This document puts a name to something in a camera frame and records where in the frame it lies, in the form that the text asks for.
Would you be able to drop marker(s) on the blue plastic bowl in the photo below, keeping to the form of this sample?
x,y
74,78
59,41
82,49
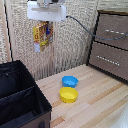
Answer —
x,y
70,81

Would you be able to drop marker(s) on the black fabric storage box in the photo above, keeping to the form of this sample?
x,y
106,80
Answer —
x,y
20,100

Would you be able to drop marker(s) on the brown drawer cabinet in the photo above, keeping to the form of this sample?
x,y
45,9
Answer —
x,y
110,46

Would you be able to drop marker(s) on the yellow orange cereal bar packet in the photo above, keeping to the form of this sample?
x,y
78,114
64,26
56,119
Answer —
x,y
41,36

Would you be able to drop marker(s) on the yellow plastic bowl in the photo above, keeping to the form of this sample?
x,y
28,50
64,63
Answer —
x,y
68,94

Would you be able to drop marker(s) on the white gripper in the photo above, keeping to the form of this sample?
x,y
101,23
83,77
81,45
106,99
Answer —
x,y
46,12

